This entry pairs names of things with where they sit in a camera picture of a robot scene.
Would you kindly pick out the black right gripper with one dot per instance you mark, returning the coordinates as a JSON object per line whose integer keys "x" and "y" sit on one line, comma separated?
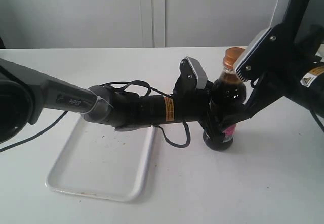
{"x": 291, "y": 70}

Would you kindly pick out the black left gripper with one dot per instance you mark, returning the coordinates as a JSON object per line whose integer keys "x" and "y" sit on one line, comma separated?
{"x": 194, "y": 105}

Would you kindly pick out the soy sauce bottle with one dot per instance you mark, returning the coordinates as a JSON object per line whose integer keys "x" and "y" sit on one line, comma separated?
{"x": 228, "y": 93}

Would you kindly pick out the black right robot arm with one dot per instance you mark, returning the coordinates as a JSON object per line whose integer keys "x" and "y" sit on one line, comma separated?
{"x": 276, "y": 67}

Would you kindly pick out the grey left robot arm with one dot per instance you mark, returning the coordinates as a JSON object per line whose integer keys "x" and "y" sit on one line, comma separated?
{"x": 125, "y": 106}

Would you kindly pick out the dark panel in background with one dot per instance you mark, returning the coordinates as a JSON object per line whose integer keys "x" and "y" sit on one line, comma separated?
{"x": 290, "y": 12}

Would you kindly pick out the white plastic tray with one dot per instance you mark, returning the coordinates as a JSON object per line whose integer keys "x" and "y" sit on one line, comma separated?
{"x": 99, "y": 162}

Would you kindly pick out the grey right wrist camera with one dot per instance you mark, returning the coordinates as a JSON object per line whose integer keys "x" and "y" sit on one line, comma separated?
{"x": 246, "y": 66}

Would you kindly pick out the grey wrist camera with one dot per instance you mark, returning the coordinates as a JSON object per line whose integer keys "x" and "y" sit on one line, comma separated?
{"x": 246, "y": 66}
{"x": 192, "y": 77}

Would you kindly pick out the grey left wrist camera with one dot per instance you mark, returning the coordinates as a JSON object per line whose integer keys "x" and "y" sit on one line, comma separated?
{"x": 192, "y": 77}

